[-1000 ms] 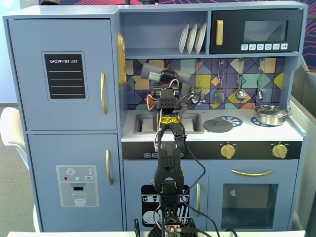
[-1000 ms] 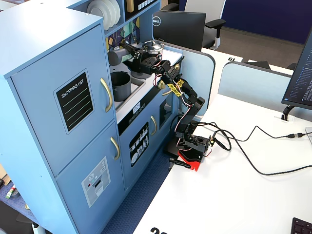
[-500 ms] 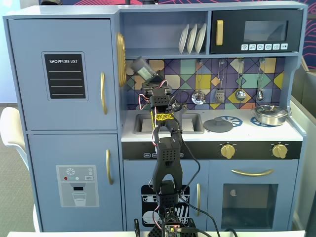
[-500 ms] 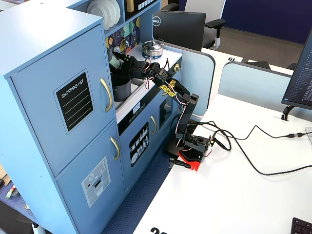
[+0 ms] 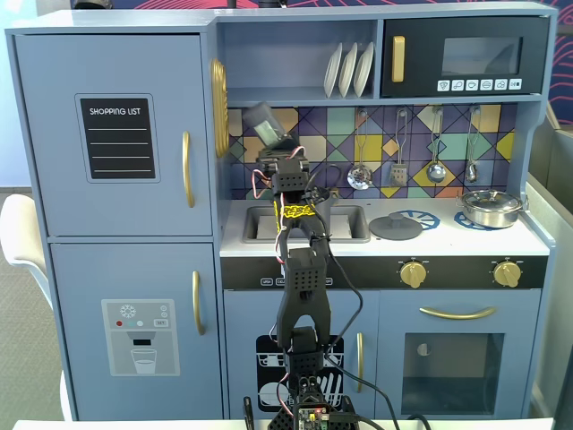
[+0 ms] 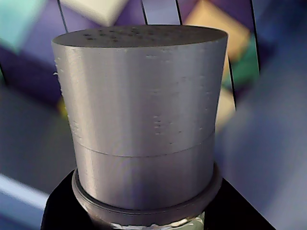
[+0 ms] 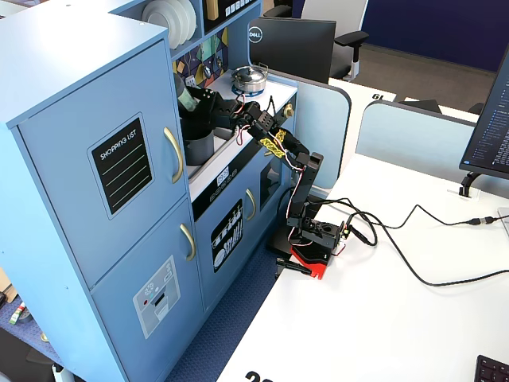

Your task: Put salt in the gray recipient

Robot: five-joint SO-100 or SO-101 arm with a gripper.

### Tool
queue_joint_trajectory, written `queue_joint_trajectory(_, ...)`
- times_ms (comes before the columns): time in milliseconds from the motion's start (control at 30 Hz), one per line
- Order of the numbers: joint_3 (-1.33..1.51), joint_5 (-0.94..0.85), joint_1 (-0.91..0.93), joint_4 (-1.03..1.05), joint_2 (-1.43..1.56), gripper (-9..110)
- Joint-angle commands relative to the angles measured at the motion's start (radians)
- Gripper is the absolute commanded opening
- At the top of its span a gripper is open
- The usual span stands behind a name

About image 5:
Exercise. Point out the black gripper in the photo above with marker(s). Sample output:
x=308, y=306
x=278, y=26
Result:
x=265, y=126

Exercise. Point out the grey salt shaker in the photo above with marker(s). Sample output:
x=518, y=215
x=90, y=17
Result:
x=266, y=123

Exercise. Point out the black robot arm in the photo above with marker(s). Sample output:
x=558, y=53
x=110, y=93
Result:
x=304, y=277

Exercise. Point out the gold toy telephone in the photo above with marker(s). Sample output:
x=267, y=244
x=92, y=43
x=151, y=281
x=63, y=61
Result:
x=219, y=107

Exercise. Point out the steel skimmer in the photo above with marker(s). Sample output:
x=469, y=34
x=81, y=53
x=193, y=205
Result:
x=359, y=177

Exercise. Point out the white plate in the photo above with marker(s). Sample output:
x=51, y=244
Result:
x=332, y=71
x=347, y=71
x=363, y=69

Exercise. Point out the grey sink basin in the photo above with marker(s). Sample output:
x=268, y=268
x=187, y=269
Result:
x=353, y=224

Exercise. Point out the steel slotted spatula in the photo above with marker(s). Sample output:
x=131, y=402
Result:
x=398, y=174

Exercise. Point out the grey pot lid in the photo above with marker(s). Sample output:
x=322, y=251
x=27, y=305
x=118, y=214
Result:
x=396, y=227

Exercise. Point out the steel ladle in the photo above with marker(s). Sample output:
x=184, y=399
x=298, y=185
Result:
x=435, y=172

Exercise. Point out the black shopping list board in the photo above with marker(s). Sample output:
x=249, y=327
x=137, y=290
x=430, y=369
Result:
x=118, y=139

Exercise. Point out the black microwave door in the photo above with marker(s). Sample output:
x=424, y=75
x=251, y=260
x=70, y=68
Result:
x=421, y=54

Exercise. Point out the blue toy kitchen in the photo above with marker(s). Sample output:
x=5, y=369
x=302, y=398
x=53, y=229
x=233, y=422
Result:
x=134, y=251

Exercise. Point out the dishwasher door with dish print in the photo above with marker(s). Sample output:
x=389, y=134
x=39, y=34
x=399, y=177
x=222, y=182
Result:
x=242, y=322

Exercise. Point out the gold stove knob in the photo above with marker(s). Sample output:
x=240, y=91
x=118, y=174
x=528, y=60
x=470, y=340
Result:
x=507, y=274
x=413, y=274

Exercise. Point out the steel spoon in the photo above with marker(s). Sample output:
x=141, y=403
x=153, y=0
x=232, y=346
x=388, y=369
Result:
x=471, y=172

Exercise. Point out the steel pot with lid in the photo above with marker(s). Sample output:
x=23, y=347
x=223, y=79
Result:
x=490, y=210

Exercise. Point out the blue freezer door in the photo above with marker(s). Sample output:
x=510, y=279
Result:
x=89, y=277

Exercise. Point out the blue fridge door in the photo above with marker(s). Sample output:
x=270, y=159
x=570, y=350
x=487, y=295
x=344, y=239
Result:
x=49, y=134

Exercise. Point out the dark rounded object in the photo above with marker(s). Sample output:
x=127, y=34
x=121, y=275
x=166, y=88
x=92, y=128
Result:
x=91, y=4

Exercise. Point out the oven door with window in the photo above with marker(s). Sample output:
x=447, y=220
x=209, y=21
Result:
x=394, y=358

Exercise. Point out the black table clamp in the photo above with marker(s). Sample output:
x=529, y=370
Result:
x=248, y=412
x=350, y=407

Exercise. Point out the motor controller circuit board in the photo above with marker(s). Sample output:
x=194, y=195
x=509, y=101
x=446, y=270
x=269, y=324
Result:
x=312, y=414

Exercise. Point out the white chair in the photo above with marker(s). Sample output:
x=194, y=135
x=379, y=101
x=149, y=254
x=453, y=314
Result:
x=22, y=233

